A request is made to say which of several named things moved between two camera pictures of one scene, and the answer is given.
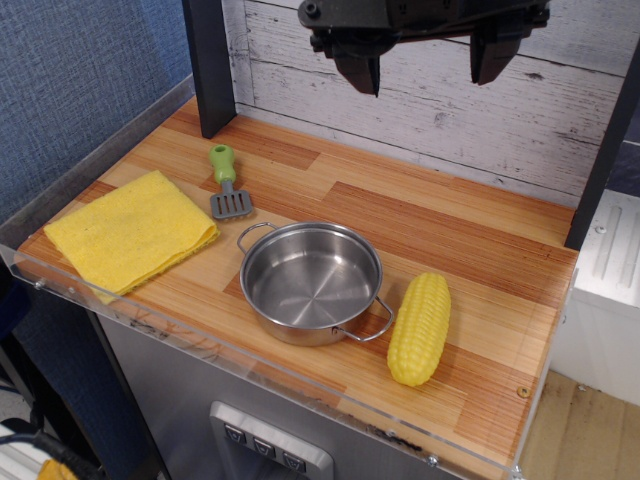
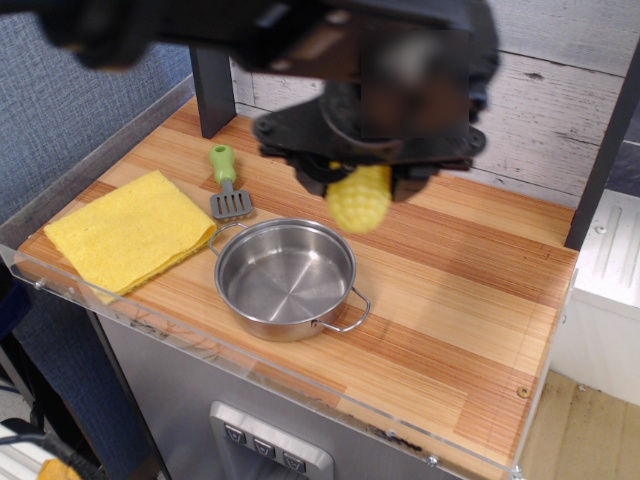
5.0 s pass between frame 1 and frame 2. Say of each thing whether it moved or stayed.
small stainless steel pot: moved
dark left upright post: stayed
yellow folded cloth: stayed
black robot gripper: moved
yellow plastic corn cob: moved
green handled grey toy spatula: stayed
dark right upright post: stayed
